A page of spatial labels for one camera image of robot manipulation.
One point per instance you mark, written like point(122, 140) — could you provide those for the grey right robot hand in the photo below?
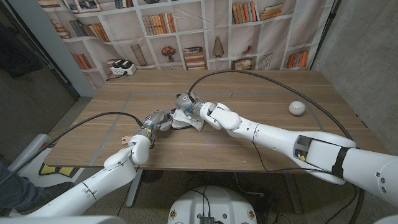
point(188, 102)

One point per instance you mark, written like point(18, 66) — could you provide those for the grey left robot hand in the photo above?
point(157, 119)

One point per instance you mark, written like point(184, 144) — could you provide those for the white cloth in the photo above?
point(192, 124)

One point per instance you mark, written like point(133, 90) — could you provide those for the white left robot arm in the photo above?
point(109, 177)

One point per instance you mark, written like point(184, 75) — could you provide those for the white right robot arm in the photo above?
point(280, 140)

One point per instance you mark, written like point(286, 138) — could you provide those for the printed bookshelf backdrop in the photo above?
point(192, 31)

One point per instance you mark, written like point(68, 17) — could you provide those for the white table leg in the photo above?
point(293, 196)
point(135, 193)

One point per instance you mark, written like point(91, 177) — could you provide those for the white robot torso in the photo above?
point(214, 202)

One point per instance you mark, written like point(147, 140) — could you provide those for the white ball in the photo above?
point(297, 108)

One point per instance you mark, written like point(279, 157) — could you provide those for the white tube with red label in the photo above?
point(29, 154)

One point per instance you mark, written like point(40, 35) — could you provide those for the black backdrop stand pole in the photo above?
point(325, 34)

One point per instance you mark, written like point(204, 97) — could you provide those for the person in blue jeans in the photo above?
point(15, 193)

